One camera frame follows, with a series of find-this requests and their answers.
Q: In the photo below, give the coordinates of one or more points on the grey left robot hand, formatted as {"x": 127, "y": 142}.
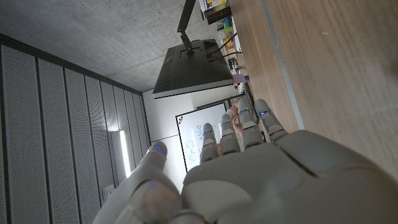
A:
{"x": 280, "y": 186}

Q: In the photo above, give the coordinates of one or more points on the seated person in white t-shirt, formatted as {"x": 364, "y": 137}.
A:
{"x": 237, "y": 126}

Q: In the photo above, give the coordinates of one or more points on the black keyboard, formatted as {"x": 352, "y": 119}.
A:
{"x": 248, "y": 91}

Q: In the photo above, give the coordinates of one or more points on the purple sticky note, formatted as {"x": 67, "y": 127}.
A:
{"x": 238, "y": 78}

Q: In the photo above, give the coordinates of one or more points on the black computer monitor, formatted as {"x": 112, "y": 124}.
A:
{"x": 192, "y": 71}

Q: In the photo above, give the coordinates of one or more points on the whiteboard with black frame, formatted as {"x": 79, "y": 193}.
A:
{"x": 191, "y": 137}

